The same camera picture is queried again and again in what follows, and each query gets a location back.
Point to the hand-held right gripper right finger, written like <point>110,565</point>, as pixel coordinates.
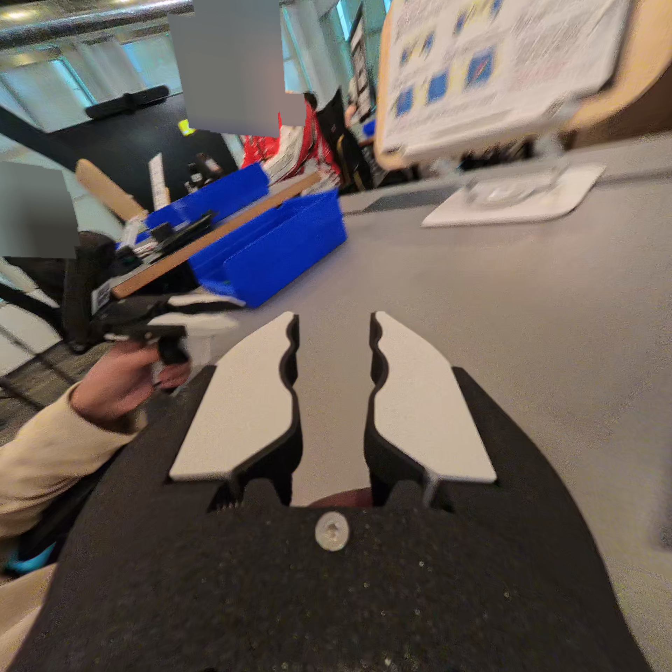
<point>430,414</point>

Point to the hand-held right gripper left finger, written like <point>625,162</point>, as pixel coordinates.
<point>236,414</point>

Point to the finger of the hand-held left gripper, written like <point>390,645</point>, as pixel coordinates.
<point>204,324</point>
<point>210,301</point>

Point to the blue plastic bin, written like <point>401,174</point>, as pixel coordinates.
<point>278,257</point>
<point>231,191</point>

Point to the person's left forearm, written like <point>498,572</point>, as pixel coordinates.
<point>52,456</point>

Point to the person's left hand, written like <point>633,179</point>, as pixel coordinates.
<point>115,383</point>

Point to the black device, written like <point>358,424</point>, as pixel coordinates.
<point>173,231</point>

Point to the white standing card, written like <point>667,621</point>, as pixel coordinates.
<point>159,181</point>

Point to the black video bar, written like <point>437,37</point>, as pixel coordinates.
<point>126,102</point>

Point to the black jacket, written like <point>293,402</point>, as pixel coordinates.
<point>341,141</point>

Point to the white folding stand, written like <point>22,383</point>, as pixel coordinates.
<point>551,204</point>

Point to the printed instruction sheet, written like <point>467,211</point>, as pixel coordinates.
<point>525,63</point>

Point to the light wooden board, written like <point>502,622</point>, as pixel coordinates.
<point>645,63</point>

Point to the black wall screen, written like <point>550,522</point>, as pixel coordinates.
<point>120,152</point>

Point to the silver ceiling duct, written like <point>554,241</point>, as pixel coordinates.
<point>78,26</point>

